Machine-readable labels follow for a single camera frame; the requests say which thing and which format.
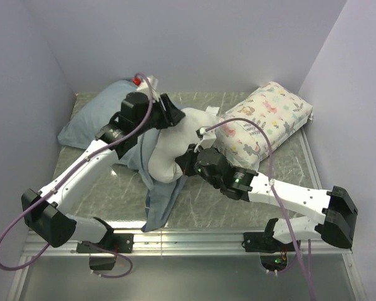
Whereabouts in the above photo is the white pillow insert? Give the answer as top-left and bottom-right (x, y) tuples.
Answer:
(148, 107), (220, 184)

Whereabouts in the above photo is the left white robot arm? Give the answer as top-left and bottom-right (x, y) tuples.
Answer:
(21, 92), (185, 252)

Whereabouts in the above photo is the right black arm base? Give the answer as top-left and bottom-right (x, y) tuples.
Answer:
(243, 219), (298, 273)

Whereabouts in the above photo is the floral patterned pillow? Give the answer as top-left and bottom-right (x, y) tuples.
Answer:
(214, 82), (313, 171)

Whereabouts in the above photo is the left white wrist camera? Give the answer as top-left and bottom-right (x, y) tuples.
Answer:
(132, 75), (160, 101)

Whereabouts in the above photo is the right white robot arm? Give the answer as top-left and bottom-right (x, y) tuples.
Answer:
(175, 144), (358, 253)

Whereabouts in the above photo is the aluminium mounting rail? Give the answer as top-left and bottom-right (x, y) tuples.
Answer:
(21, 228), (353, 257)

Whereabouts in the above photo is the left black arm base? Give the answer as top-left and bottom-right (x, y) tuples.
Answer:
(76, 233), (134, 272)

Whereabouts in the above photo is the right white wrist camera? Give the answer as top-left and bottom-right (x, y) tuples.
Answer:
(194, 127), (216, 152)

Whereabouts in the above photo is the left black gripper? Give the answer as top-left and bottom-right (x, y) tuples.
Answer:
(135, 93), (185, 135)

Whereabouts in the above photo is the blue pillowcase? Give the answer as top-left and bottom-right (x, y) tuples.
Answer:
(58, 80), (186, 232)

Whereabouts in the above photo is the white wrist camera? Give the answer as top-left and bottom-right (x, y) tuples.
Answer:
(194, 127), (216, 152)
(132, 75), (160, 101)

